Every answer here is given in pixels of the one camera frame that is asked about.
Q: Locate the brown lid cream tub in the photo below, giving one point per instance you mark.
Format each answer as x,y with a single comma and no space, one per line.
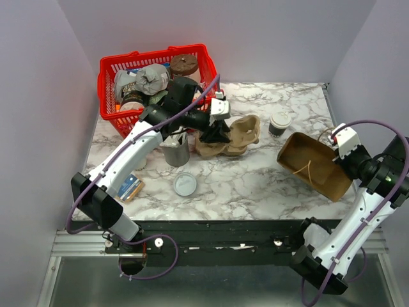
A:
185,65

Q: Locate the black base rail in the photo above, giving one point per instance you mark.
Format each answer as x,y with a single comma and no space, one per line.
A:
212,243

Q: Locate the black paper coffee cup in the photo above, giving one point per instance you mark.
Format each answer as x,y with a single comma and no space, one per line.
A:
275,132

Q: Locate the grey wrapped package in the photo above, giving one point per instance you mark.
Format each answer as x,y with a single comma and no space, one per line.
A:
152,79

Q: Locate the red plastic shopping basket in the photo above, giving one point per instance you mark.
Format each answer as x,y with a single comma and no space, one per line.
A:
124,122

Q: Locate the single brown pulp carrier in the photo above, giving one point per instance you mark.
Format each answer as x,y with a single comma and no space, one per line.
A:
245,131

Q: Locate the orange sponge blue label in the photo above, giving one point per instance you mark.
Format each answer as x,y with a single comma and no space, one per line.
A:
130,188

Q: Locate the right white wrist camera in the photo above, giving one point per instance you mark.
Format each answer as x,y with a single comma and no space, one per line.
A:
346,141

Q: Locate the brown paper bag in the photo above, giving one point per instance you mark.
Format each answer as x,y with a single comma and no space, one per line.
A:
312,162

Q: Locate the patterned grey pouch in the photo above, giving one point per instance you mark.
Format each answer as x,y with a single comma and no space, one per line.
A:
125,88

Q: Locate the stack of white lids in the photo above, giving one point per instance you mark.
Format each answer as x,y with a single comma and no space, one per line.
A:
185,184

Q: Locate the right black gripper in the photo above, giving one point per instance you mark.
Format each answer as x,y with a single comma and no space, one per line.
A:
344,162

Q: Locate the metal straw holder cup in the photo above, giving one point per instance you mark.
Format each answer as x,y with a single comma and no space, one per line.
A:
176,152

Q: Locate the white plastic cup lid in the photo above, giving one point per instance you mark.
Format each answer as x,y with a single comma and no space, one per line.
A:
280,120

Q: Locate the brown pulp cup carrier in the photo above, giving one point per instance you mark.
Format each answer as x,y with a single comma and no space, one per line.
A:
206,150

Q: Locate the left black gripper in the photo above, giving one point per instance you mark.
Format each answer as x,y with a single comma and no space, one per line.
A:
216,133

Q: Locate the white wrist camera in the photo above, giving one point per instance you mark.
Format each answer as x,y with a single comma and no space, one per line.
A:
220,107
346,141

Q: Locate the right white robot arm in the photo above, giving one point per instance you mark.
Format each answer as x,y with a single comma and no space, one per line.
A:
325,256

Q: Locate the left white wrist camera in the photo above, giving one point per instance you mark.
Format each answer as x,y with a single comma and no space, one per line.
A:
220,107

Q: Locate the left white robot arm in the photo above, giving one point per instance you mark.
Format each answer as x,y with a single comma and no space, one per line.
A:
94,193

